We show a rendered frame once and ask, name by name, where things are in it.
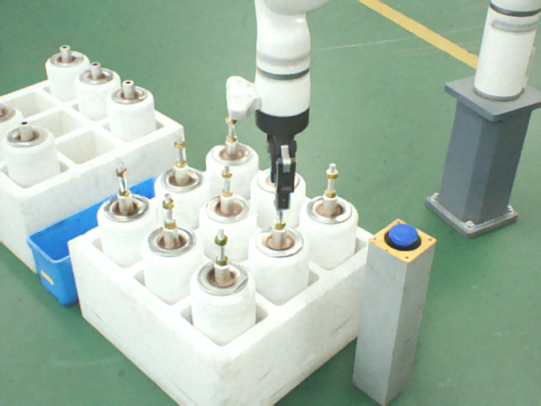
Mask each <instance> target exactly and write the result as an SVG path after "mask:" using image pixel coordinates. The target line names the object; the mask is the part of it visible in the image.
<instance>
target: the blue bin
mask: <svg viewBox="0 0 541 406"><path fill-rule="evenodd" d="M157 179H158V177H157V176H151V177H148V178H146V179H145V180H142V181H140V182H138V183H136V184H133V185H131V186H130V187H128V188H129V189H130V192H131V193H133V194H138V195H140V196H142V197H145V198H147V199H149V200H150V199H152V198H154V197H155V182H156V181H157ZM117 195H118V192H117V193H115V194H113V195H111V196H109V197H106V198H104V199H102V200H100V201H98V202H96V203H94V204H92V205H89V206H87V207H85V208H83V209H81V210H79V211H77V212H75V213H72V214H70V215H68V216H67V217H64V218H62V219H60V220H58V221H56V222H53V223H52V224H50V225H48V226H45V227H43V228H41V229H39V230H37V231H35V232H33V233H31V234H29V235H28V236H27V245H28V246H29V247H30V248H31V251H32V254H33V256H34V259H35V264H36V266H37V270H38V273H39V277H40V280H41V283H42V285H43V288H44V289H46V290H47V291H48V292H49V293H50V294H51V295H52V296H53V297H54V298H55V299H56V300H57V301H58V302H59V303H60V304H61V305H62V306H63V307H65V308H70V307H72V306H73V305H76V304H78V303H80V300H79V296H78V291H77V287H76V280H75V276H74V271H73V267H72V260H71V255H70V251H69V247H68V242H69V241H71V240H73V239H74V238H77V237H79V236H81V235H85V234H86V233H87V232H89V231H90V230H92V229H94V228H96V227H98V226H99V224H98V219H97V214H98V211H99V209H100V208H101V207H102V205H103V204H104V203H106V202H107V201H108V200H109V199H110V198H112V197H116V196H117Z"/></svg>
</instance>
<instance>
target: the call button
mask: <svg viewBox="0 0 541 406"><path fill-rule="evenodd" d="M389 236H390V238H391V240H392V241H393V243H395V244H396V245H399V246H401V247H407V246H410V245H411V244H412V243H413V242H415V241H416V240H417V238H418V231H417V229H416V228H415V227H413V226H410V225H408V224H404V223H400V224H395V225H393V226H392V227H391V228H390V233H389Z"/></svg>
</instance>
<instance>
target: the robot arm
mask: <svg viewBox="0 0 541 406"><path fill-rule="evenodd" d="M254 1H255V10H256V18H257V24H258V37H257V68H256V76H255V82H254V83H250V82H248V81H246V80H245V79H243V78H241V77H230V78H229V79H228V80H227V82H226V99H227V107H228V113H229V116H230V118H231V119H233V120H244V119H247V118H248V117H249V116H250V115H251V114H252V113H253V112H254V122H255V125H256V127H257V128H258V129H259V130H260V131H262V132H263V133H265V134H266V141H267V144H266V145H267V152H269V157H270V182H271V183H274V188H275V209H276V210H289V209H290V208H291V193H294V191H295V166H296V164H297V161H296V158H295V153H296V151H297V142H296V139H294V137H295V135H297V134H299V133H301V132H302V131H304V130H305V129H306V128H307V127H308V124H309V110H310V94H311V80H310V55H311V39H310V33H309V30H308V25H307V21H306V13H308V12H311V11H314V10H316V9H318V8H320V7H322V6H324V5H326V4H328V3H330V2H332V1H334V0H254ZM540 11H541V0H489V9H488V13H487V17H486V22H485V30H484V34H483V38H482V42H481V50H480V54H479V58H478V62H477V70H476V75H475V79H474V83H473V91H474V92H475V94H477V95H478V96H480V97H483V98H484V99H487V100H491V101H495V102H511V101H514V100H516V99H518V98H519V97H520V95H521V93H524V92H525V88H526V85H527V79H528V76H529V72H530V69H531V62H532V59H533V55H534V52H535V48H534V47H533V46H532V45H533V42H534V38H535V32H536V28H537V25H538V21H539V15H540Z"/></svg>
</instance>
